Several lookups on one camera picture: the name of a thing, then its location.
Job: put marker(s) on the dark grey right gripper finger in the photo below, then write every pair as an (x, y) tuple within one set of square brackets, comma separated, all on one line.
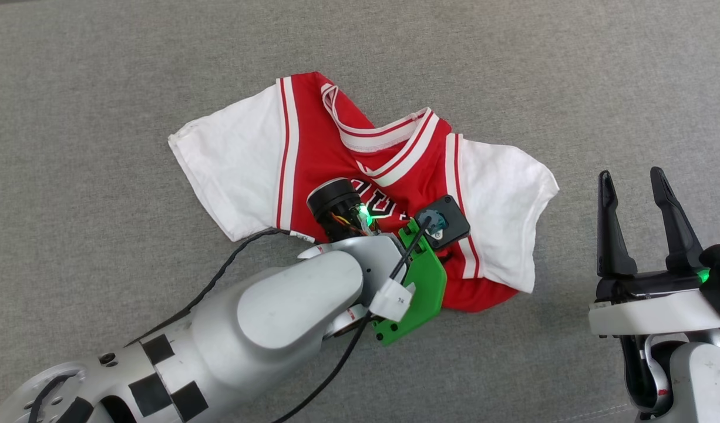
[(611, 235), (677, 223)]

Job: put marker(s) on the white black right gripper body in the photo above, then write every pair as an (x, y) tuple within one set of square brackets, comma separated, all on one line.
[(648, 311)]

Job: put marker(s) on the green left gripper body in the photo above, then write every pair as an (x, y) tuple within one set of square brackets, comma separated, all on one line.
[(427, 288)]

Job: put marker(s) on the red and white basketball jersey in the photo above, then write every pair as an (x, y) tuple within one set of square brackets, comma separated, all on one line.
[(313, 135)]

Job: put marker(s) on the black square box teal connector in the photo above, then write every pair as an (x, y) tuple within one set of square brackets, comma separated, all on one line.
[(452, 226)]

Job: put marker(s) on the black cylindrical left wrist camera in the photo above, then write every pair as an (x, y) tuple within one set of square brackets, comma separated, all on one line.
[(330, 202)]

